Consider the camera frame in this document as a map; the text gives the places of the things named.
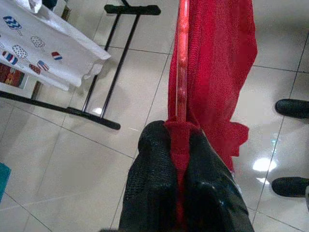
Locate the red plastic hanger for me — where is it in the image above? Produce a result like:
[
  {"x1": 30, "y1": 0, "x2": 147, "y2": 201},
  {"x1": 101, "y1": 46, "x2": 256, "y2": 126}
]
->
[{"x1": 175, "y1": 0, "x2": 191, "y2": 123}]

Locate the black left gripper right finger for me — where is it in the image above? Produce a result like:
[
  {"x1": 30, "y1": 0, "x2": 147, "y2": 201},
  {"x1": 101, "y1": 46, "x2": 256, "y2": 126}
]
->
[{"x1": 181, "y1": 128, "x2": 254, "y2": 232}]

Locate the black chrome clothes rack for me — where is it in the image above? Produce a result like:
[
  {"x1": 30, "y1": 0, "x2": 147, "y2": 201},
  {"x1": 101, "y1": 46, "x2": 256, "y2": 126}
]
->
[{"x1": 0, "y1": 0, "x2": 162, "y2": 131}]

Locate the black shoe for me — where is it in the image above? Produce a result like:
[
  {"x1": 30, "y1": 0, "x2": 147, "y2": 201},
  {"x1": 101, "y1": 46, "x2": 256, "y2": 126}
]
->
[
  {"x1": 271, "y1": 176, "x2": 309, "y2": 198},
  {"x1": 275, "y1": 98, "x2": 309, "y2": 119}
]

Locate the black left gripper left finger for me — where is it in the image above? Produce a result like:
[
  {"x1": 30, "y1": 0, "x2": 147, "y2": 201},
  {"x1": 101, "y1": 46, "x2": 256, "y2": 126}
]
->
[{"x1": 119, "y1": 120, "x2": 181, "y2": 232}]

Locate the white popsicle print shirt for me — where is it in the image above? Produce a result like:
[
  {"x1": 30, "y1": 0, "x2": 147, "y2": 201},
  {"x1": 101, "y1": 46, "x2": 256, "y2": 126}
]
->
[{"x1": 0, "y1": 0, "x2": 112, "y2": 92}]

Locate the red knit cloth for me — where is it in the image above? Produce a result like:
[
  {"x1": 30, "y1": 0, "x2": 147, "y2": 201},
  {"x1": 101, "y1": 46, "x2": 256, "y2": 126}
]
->
[{"x1": 167, "y1": 0, "x2": 257, "y2": 232}]

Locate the teal floor mat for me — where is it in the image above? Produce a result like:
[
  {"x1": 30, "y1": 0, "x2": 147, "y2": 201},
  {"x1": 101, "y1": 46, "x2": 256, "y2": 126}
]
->
[{"x1": 0, "y1": 162, "x2": 12, "y2": 203}]

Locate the red orange printed box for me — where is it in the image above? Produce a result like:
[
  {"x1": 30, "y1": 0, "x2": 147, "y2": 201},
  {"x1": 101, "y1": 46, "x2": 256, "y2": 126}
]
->
[{"x1": 0, "y1": 63, "x2": 26, "y2": 89}]

